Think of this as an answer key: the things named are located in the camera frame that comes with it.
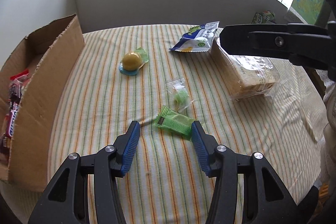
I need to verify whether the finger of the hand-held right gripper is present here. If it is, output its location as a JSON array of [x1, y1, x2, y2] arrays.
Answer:
[[218, 23, 328, 60]]

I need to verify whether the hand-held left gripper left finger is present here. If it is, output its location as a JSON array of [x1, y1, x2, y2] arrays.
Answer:
[[28, 120, 141, 224]]

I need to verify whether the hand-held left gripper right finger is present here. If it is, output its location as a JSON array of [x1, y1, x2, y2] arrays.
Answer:
[[191, 121, 300, 224]]

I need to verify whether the clear-wrapped bread loaf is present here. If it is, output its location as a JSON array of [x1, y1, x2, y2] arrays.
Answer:
[[210, 38, 280, 102]]

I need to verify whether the green snack packet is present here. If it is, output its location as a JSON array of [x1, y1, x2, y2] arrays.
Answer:
[[155, 105, 196, 140]]

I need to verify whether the cardboard box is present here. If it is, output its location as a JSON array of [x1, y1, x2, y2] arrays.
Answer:
[[0, 13, 86, 191]]

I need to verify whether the red candy packet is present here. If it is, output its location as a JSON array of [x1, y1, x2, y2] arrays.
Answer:
[[10, 69, 29, 90]]

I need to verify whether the green printed bag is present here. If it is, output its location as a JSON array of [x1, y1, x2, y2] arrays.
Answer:
[[252, 10, 276, 24]]

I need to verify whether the blue and white snack bag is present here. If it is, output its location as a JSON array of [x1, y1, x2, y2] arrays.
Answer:
[[168, 21, 220, 52]]

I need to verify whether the white lace cloth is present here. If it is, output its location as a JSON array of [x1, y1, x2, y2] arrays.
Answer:
[[285, 9, 307, 24]]

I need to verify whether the clear packet with green candy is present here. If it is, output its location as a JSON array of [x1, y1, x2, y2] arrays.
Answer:
[[164, 78, 197, 112]]

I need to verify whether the yellow jelly cup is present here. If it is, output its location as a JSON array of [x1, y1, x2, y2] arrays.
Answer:
[[119, 47, 150, 77]]

